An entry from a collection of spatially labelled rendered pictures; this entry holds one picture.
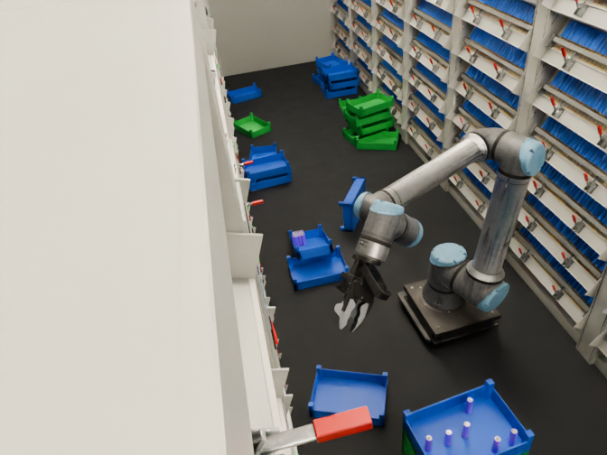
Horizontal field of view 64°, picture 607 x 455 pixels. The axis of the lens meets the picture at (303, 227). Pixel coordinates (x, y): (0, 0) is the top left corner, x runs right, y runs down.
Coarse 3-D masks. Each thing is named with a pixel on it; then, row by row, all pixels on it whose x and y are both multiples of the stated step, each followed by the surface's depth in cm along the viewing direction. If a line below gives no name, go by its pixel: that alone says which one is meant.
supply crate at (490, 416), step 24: (432, 408) 148; (456, 408) 151; (480, 408) 150; (504, 408) 146; (408, 432) 145; (432, 432) 146; (456, 432) 145; (480, 432) 144; (504, 432) 144; (528, 432) 135
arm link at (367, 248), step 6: (360, 240) 137; (366, 240) 135; (360, 246) 135; (366, 246) 134; (372, 246) 134; (378, 246) 133; (384, 246) 134; (360, 252) 135; (366, 252) 134; (372, 252) 133; (378, 252) 134; (384, 252) 134; (372, 258) 135; (378, 258) 134; (384, 258) 135
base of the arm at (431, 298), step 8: (424, 288) 225; (432, 288) 218; (424, 296) 223; (432, 296) 219; (440, 296) 216; (448, 296) 215; (456, 296) 216; (432, 304) 220; (440, 304) 218; (448, 304) 217; (456, 304) 217
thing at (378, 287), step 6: (366, 264) 135; (360, 270) 135; (366, 270) 134; (372, 270) 134; (366, 276) 133; (372, 276) 131; (378, 276) 133; (372, 282) 130; (378, 282) 131; (384, 282) 133; (372, 288) 130; (378, 288) 128; (384, 288) 129; (378, 294) 128; (384, 294) 128; (390, 294) 129; (384, 300) 130
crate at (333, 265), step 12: (336, 252) 273; (288, 264) 266; (300, 264) 273; (312, 264) 272; (324, 264) 271; (336, 264) 270; (300, 276) 265; (312, 276) 264; (324, 276) 255; (336, 276) 257; (300, 288) 257
